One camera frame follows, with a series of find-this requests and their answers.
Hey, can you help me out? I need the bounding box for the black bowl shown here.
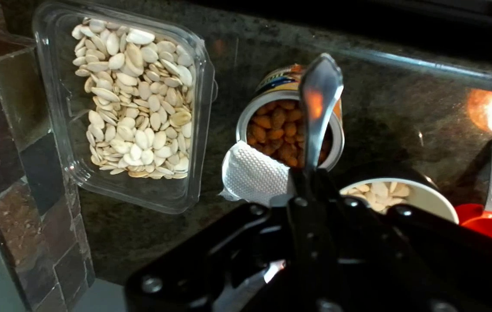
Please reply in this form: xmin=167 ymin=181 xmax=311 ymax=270
xmin=335 ymin=164 xmax=462 ymax=226

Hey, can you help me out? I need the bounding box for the clear plastic food bag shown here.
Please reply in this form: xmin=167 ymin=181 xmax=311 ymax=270
xmin=31 ymin=0 xmax=218 ymax=216

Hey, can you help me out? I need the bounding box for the orange measuring cup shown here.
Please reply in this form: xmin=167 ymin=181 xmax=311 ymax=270
xmin=453 ymin=134 xmax=492 ymax=249

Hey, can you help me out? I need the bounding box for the metal spoon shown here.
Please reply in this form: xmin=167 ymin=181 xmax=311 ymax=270
xmin=297 ymin=51 xmax=346 ymax=174

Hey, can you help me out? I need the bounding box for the open nut can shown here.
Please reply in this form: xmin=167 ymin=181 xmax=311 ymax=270
xmin=218 ymin=62 xmax=348 ymax=209

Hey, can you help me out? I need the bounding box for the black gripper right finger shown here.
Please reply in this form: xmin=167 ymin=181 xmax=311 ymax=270
xmin=313 ymin=166 xmax=492 ymax=312

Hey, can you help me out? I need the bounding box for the white pumpkin seeds pile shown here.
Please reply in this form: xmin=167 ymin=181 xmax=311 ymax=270
xmin=69 ymin=15 xmax=195 ymax=181

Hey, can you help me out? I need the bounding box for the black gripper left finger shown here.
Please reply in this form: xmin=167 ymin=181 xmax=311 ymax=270
xmin=122 ymin=166 xmax=316 ymax=312

